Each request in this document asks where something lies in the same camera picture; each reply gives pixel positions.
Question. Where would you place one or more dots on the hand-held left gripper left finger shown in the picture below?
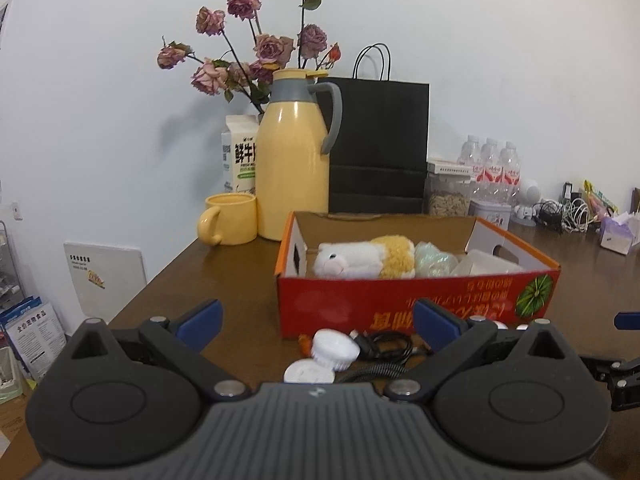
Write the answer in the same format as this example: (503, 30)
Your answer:
(200, 322)

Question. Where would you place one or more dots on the yellow mug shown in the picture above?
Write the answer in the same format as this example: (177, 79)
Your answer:
(232, 217)

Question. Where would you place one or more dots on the white and yellow plush toy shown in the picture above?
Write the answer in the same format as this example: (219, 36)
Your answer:
(360, 255)

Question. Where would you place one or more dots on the yellow green snack packet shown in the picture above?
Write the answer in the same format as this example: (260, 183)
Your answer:
(600, 200)

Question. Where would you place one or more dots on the red cardboard box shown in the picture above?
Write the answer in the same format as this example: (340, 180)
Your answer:
(350, 305)

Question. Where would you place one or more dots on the dried pink rose bouquet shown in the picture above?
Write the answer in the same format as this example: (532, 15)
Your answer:
(272, 47)

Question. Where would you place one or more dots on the white tin box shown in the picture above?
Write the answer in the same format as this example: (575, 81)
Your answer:
(490, 215)

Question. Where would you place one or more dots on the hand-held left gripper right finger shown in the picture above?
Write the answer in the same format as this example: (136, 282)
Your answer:
(435, 322)

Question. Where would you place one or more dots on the white wall socket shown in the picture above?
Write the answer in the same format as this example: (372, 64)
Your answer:
(16, 211)

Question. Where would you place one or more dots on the black paper bag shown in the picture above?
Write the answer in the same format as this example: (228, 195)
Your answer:
(380, 135)

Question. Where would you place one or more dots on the clear food container with oats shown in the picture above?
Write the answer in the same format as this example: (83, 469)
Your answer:
(447, 200)

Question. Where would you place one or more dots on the white ridged jar cap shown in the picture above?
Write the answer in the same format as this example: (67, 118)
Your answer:
(332, 349)

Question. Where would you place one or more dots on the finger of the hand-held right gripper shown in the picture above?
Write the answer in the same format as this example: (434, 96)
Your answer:
(625, 385)
(627, 320)

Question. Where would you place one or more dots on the clear water bottle red label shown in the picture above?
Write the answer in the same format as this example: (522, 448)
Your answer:
(469, 160)
(490, 162)
(510, 167)

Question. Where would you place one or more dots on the white panel with sticker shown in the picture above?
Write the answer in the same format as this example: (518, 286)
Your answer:
(105, 277)

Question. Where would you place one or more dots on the white milk carton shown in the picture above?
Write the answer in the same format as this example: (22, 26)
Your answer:
(240, 160)

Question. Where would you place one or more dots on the small orange item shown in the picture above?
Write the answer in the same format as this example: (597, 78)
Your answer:
(304, 343)

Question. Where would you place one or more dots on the white robot figurine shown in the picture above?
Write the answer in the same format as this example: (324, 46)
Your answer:
(527, 200)

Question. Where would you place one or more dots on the yellow thermos jug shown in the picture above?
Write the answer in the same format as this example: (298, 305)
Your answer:
(290, 170)

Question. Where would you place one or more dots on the purple tissue pack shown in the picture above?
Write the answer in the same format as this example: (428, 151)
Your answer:
(620, 232)

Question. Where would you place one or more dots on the brown bag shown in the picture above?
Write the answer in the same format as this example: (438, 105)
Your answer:
(636, 202)

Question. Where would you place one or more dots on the pale green box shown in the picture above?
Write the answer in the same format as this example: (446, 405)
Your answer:
(12, 377)

